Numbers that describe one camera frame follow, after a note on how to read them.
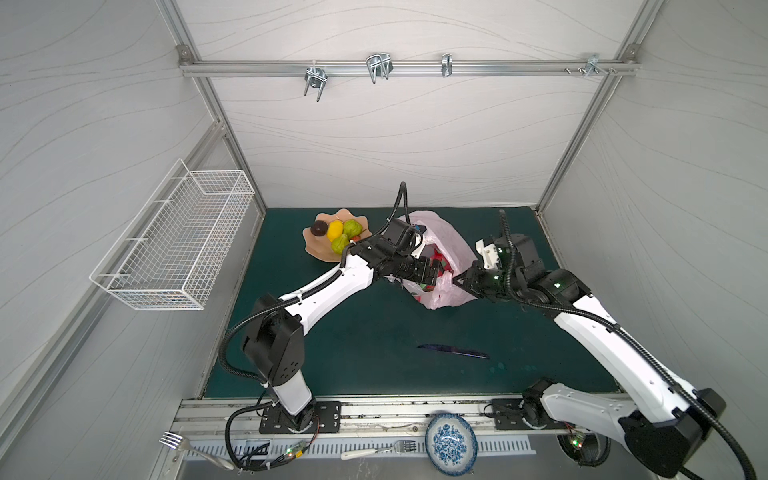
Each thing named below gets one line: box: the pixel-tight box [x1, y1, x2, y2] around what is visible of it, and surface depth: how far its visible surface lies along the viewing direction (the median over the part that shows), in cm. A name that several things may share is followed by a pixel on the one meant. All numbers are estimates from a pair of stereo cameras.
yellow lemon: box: [327, 219, 344, 242], surface depth 110 cm
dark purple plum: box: [310, 220, 328, 237], surface depth 109 cm
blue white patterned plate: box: [425, 413, 478, 476], surface depth 70 cm
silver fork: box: [159, 431, 235, 471], surface depth 70 cm
